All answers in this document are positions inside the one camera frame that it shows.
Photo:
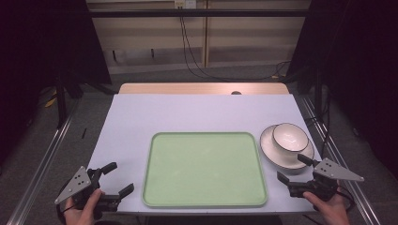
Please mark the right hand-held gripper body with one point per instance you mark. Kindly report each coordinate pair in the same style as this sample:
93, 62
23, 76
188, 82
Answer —
331, 171

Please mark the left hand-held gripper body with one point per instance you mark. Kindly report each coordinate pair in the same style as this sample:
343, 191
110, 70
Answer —
78, 184

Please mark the white bowl with dark rim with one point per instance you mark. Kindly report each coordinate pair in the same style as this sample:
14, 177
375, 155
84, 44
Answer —
289, 137

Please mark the white plate with dark rim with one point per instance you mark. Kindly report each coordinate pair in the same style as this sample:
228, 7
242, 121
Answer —
271, 152

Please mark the light green tray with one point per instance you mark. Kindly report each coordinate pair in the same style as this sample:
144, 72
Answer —
203, 170

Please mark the person's left hand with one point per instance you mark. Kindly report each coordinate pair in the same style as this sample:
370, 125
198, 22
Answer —
79, 215

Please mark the person's right hand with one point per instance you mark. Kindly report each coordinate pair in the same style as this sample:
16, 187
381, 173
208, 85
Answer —
331, 212

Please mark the small black floor stick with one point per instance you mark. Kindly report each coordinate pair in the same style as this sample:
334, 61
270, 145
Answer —
84, 133

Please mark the black metal stand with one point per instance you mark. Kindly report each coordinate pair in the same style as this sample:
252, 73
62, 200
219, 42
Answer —
61, 103

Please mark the yellow floor object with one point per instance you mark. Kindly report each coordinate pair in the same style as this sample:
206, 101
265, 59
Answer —
50, 100

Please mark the white table cover sheet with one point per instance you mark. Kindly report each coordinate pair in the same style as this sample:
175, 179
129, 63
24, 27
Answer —
187, 112

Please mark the wooden table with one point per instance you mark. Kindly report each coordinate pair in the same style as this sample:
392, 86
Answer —
175, 88

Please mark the dark curtain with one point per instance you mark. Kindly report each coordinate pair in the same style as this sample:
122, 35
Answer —
43, 47
359, 62

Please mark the black horizontal bar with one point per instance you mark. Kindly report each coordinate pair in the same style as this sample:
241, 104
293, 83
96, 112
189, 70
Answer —
194, 13

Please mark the aluminium floor rail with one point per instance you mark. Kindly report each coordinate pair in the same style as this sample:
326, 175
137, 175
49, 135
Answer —
344, 162
43, 162

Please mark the wooden wall post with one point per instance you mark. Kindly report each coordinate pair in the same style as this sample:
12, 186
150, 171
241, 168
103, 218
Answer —
206, 37

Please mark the white wall socket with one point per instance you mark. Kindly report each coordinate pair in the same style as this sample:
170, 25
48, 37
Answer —
185, 3

